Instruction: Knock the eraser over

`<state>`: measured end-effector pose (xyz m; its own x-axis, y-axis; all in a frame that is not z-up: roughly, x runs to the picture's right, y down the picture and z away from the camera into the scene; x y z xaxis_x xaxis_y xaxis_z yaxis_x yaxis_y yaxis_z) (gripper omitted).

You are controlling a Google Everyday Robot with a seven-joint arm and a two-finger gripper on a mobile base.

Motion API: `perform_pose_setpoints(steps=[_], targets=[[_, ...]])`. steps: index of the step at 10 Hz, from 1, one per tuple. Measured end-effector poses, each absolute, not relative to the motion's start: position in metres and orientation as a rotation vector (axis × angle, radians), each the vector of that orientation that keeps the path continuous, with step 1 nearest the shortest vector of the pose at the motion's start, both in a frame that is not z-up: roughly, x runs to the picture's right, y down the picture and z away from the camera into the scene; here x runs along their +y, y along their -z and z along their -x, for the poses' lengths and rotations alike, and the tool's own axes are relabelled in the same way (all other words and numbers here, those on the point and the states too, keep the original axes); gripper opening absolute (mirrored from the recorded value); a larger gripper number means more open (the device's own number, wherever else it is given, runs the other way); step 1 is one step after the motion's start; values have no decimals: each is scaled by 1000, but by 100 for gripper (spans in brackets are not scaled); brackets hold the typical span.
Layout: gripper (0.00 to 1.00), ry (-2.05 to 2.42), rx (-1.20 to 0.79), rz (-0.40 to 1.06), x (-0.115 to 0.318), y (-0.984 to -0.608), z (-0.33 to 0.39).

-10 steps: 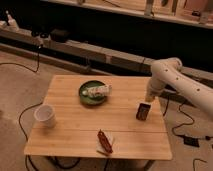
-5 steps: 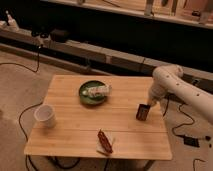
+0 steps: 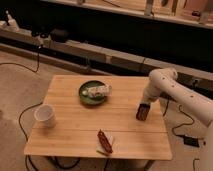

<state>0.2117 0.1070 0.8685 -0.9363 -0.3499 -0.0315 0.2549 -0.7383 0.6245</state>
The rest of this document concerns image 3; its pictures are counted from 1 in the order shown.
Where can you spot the dark eraser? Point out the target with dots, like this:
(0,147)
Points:
(142,112)

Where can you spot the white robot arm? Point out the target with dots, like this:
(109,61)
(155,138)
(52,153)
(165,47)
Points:
(165,80)

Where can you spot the white food on plate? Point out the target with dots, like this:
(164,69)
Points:
(97,91)

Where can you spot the green plate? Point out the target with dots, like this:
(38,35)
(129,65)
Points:
(85,99)

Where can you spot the wooden table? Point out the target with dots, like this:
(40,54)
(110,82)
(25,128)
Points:
(77,125)

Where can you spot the white napkin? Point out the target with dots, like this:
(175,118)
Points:
(99,147)

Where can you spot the white cup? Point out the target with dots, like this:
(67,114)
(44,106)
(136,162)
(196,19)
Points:
(45,115)

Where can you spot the black box on ledge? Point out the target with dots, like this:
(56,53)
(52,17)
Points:
(59,35)

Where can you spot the black power adapter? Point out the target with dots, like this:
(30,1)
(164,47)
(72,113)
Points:
(191,141)

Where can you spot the white spray bottle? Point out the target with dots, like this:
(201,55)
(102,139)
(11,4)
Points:
(12,22)

